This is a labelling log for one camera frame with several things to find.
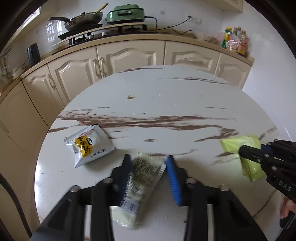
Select light green snack wrapper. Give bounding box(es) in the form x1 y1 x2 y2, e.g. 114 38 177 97
220 135 265 182

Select white printed snack packet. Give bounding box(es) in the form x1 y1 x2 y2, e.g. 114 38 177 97
111 153 166 230

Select white yellow snack packet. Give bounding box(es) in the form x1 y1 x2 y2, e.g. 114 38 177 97
64 125 115 168

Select lower kitchen cabinets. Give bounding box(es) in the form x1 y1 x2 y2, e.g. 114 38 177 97
0 39 253 241

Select person's right hand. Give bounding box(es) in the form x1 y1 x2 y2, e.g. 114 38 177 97
280 197 296 219

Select round white marble table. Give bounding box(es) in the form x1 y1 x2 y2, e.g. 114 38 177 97
35 66 282 240

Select condiment bottles group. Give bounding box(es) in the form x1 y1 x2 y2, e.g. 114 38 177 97
222 27 249 57

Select dark blue kettle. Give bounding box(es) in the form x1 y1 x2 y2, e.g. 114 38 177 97
27 43 41 66

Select black gas stove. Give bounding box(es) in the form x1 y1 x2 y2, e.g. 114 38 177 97
53 23 148 47

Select green electric cooker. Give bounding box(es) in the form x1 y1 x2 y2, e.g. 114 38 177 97
105 4 145 25

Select black power cable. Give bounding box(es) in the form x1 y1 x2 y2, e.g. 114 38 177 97
144 15 194 37

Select black wok with handle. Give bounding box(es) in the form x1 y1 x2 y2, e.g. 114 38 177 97
48 3 109 31

